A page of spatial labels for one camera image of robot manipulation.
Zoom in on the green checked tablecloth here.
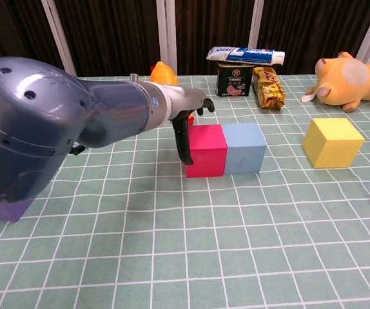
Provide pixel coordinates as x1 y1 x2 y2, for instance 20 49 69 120
0 74 370 309

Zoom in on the yellow foam cube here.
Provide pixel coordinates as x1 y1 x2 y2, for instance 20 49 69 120
302 117 365 169

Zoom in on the yellow rubber chicken toy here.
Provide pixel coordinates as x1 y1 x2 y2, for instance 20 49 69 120
148 61 196 126

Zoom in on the yellow plush animal toy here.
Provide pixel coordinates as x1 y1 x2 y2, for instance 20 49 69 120
301 51 370 113

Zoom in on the white blue toothpaste tube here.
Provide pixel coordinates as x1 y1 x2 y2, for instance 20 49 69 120
206 46 286 66

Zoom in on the dark luncheon meat tin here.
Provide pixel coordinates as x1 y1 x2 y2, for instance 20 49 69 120
216 61 256 98

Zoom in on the red foam cube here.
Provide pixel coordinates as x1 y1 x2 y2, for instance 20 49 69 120
185 124 228 178

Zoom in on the dark brown curtain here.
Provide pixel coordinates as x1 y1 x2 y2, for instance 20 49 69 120
0 0 370 83

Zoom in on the light blue foam cube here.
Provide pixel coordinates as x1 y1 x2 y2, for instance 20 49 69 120
220 122 268 176

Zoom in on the gold snack package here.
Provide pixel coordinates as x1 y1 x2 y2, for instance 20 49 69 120
251 66 287 111

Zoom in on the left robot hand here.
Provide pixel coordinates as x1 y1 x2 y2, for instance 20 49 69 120
168 85 215 165

